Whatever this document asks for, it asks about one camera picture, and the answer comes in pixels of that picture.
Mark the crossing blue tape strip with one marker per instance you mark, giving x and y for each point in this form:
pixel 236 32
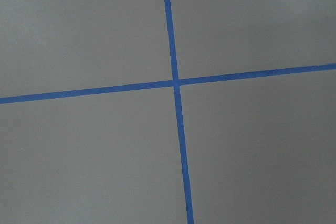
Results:
pixel 166 83

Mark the long blue tape strip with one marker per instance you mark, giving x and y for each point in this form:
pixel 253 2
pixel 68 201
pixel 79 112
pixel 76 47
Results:
pixel 179 112

